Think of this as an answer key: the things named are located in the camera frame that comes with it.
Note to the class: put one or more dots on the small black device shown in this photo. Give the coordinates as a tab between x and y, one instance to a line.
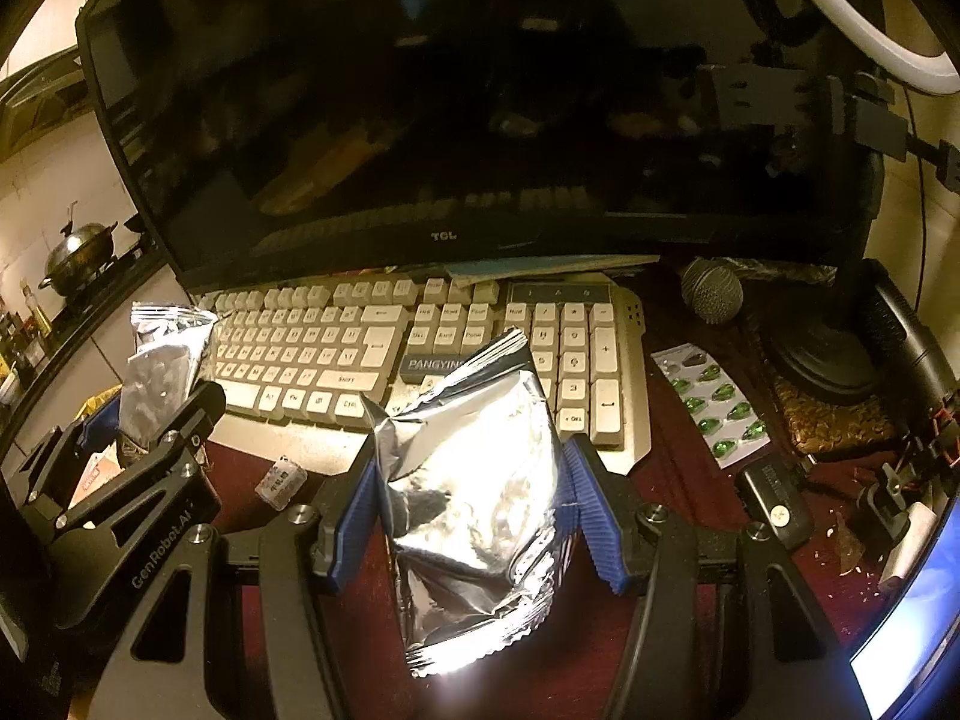
772	502

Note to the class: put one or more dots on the small white wrapped candy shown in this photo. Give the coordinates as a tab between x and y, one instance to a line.
279	484

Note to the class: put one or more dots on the large silver foil bag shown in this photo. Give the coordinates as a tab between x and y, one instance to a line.
472	502

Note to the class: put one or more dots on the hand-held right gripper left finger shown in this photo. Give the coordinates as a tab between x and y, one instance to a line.
352	525

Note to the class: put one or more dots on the papers under monitor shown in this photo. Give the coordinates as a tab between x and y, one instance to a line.
540	268

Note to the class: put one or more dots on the black phone clamp mount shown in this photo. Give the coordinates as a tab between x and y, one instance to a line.
896	510

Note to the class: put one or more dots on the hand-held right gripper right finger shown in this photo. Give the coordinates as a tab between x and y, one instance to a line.
596	510

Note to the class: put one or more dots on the orange white cracker packet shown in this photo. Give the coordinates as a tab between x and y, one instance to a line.
97	474

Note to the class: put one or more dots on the steel lidded wok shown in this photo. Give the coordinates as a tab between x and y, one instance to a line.
79	255

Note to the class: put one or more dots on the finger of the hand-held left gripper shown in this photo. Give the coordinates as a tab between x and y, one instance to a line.
52	465
184	435

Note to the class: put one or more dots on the white grey keyboard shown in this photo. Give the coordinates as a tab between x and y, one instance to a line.
337	360

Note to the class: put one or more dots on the small silver foil packet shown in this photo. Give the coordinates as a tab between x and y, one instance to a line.
161	367

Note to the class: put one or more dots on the gold snack box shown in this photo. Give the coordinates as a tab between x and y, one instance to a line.
96	397

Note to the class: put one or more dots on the brown patterned mat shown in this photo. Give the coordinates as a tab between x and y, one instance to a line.
840	424

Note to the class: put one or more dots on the phone with lit screen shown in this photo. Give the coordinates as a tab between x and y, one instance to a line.
922	630

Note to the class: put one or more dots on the dark red tablecloth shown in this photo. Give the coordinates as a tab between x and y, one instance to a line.
667	457

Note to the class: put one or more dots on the range hood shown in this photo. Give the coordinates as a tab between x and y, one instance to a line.
37	101

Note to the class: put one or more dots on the green pill blister pack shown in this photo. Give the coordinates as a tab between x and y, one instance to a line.
709	405

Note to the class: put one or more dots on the black monitor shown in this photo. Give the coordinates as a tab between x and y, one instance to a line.
450	90

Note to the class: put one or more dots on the glass oil bottle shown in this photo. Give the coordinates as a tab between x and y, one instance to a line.
36	311

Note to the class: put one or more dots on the kitchen counter cabinet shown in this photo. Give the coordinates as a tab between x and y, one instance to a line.
112	330

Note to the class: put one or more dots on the black microphone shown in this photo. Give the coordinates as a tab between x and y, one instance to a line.
712	292

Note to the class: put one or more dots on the black cylinder device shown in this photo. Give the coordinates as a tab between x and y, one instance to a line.
907	345

